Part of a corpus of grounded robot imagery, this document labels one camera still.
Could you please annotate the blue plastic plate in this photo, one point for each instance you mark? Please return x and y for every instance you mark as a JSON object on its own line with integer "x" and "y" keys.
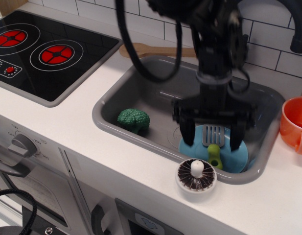
{"x": 232, "y": 161}

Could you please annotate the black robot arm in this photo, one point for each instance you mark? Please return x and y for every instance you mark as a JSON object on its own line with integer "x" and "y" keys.
{"x": 220, "y": 46}

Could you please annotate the grey plastic sink basin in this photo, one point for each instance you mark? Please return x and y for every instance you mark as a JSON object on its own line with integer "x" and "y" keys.
{"x": 163, "y": 135}

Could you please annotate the grey oven door handle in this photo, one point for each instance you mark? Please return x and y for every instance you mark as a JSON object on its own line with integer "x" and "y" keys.
{"x": 13, "y": 165}

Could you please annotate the green handled grey spatula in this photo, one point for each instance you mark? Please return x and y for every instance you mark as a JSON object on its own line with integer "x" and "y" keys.
{"x": 213, "y": 138}

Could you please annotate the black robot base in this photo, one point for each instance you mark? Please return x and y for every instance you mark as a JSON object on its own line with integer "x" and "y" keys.
{"x": 23, "y": 221}

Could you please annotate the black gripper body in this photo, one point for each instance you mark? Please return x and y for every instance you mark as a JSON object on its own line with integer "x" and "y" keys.
{"x": 222, "y": 104}

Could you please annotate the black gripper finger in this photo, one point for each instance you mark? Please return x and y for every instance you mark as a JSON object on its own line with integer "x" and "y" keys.
{"x": 187, "y": 127}
{"x": 237, "y": 134}

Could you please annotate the green toy broccoli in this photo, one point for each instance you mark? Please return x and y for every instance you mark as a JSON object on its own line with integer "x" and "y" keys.
{"x": 134, "y": 120}

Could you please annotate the wooden spoon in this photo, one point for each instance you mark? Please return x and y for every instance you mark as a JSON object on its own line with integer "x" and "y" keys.
{"x": 144, "y": 50}

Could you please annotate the black cabinet handle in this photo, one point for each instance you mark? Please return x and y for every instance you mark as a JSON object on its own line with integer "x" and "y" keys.
{"x": 97, "y": 215}

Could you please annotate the black toy stove top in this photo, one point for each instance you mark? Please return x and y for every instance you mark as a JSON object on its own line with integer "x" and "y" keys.
{"x": 45, "y": 60}

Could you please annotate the black toy faucet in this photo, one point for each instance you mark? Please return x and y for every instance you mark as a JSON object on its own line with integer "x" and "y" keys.
{"x": 276, "y": 23}

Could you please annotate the orange plastic cup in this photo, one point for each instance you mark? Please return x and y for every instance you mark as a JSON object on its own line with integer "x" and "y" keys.
{"x": 291, "y": 123}

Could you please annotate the white brown toy mushroom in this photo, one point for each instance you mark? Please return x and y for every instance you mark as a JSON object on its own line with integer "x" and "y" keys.
{"x": 195, "y": 177}

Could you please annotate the grey oven knob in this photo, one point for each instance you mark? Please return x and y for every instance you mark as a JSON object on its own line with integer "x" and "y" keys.
{"x": 22, "y": 146}

